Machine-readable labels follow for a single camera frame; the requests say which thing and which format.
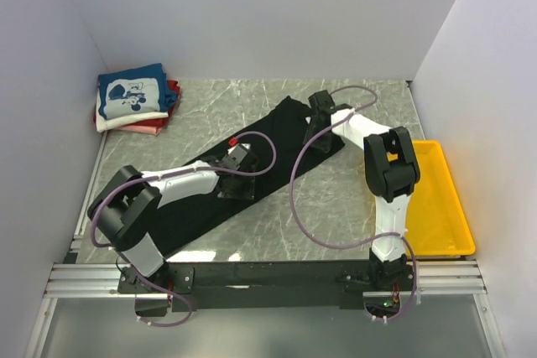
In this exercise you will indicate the pink folded t shirt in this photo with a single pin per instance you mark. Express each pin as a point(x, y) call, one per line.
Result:
point(150, 130)

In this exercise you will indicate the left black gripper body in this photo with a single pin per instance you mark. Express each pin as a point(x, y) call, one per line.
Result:
point(243, 189)

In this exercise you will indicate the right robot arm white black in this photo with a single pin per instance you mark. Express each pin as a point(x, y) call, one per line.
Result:
point(391, 172)

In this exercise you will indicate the yellow plastic tray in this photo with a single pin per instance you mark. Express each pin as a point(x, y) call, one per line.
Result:
point(436, 223)

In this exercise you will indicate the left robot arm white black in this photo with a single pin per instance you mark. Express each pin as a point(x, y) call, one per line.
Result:
point(128, 206)

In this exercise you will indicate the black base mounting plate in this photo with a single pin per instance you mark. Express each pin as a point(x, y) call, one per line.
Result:
point(242, 285)

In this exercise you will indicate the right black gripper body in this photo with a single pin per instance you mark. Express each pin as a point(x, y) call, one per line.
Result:
point(322, 142)

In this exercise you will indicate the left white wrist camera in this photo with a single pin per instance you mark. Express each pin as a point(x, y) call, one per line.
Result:
point(234, 145)

